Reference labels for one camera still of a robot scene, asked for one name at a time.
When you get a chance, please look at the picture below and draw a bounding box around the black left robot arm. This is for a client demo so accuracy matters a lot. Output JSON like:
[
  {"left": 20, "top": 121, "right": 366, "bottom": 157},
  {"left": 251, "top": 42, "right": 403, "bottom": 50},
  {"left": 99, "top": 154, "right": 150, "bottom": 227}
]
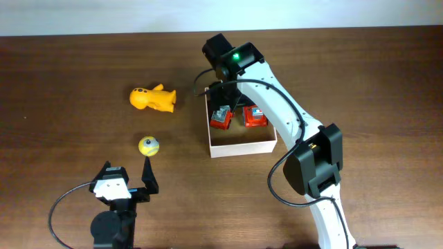
[{"left": 89, "top": 157, "right": 159, "bottom": 249}]

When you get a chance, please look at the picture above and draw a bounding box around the pink cardboard box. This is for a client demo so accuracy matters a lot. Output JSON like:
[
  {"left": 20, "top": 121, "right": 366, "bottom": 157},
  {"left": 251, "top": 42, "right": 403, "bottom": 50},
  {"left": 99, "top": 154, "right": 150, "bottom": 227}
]
[{"left": 205, "top": 95, "right": 278, "bottom": 158}]

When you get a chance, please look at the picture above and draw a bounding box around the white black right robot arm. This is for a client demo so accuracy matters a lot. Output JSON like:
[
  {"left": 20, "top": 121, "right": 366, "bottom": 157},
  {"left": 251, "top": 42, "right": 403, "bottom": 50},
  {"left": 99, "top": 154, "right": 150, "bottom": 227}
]
[{"left": 202, "top": 41, "right": 357, "bottom": 248}]

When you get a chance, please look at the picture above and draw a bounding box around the red toy fire truck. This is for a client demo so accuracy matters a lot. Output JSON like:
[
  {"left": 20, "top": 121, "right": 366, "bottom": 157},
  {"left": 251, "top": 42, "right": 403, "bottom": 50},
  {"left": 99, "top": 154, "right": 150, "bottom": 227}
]
[{"left": 243, "top": 105, "right": 268, "bottom": 128}]

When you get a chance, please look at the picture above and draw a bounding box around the red toy truck grey front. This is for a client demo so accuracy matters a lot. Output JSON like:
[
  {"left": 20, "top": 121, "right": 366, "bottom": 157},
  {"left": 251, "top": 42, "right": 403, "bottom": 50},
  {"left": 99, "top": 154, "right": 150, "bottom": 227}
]
[{"left": 209, "top": 105, "right": 233, "bottom": 130}]

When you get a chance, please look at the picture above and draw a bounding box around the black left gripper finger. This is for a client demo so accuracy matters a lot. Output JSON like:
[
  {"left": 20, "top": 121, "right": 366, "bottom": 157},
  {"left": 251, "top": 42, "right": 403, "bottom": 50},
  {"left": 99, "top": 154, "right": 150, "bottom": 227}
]
[
  {"left": 141, "top": 156, "right": 159, "bottom": 194},
  {"left": 95, "top": 160, "right": 111, "bottom": 181}
]

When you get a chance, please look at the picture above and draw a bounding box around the yellow minion ball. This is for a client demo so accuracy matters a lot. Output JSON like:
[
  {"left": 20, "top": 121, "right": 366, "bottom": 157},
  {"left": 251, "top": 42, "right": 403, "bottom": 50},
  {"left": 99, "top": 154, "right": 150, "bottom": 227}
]
[{"left": 138, "top": 136, "right": 160, "bottom": 157}]

